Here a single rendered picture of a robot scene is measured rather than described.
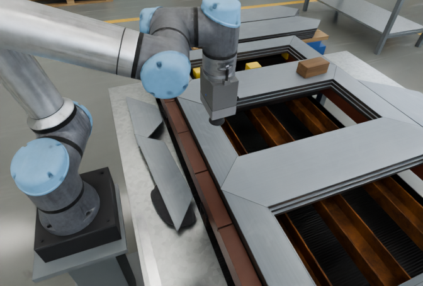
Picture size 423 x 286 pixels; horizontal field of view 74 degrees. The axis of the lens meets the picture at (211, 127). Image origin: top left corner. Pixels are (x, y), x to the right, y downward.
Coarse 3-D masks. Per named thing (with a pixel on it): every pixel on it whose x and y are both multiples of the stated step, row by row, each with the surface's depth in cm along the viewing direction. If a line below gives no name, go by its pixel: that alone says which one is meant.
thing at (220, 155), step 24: (288, 48) 140; (264, 96) 108; (288, 96) 112; (192, 120) 95; (216, 144) 86; (216, 168) 79; (384, 168) 82; (408, 168) 85; (312, 192) 74; (336, 192) 77; (288, 240) 66
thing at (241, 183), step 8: (232, 168) 79; (240, 168) 79; (232, 176) 77; (240, 176) 77; (248, 176) 77; (232, 184) 75; (240, 184) 75; (248, 184) 75; (240, 192) 73; (248, 192) 73; (256, 192) 73; (256, 200) 72
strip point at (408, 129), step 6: (390, 120) 97; (396, 120) 97; (396, 126) 95; (402, 126) 95; (408, 126) 95; (414, 126) 95; (408, 132) 93; (414, 132) 93; (420, 132) 93; (414, 138) 91; (420, 138) 91; (420, 144) 89
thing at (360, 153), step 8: (344, 128) 94; (336, 136) 90; (344, 136) 90; (352, 136) 91; (344, 144) 88; (352, 144) 88; (360, 144) 88; (352, 152) 85; (360, 152) 85; (368, 152) 85; (360, 160) 83; (368, 160) 83; (376, 160) 83; (368, 168) 81; (376, 168) 81
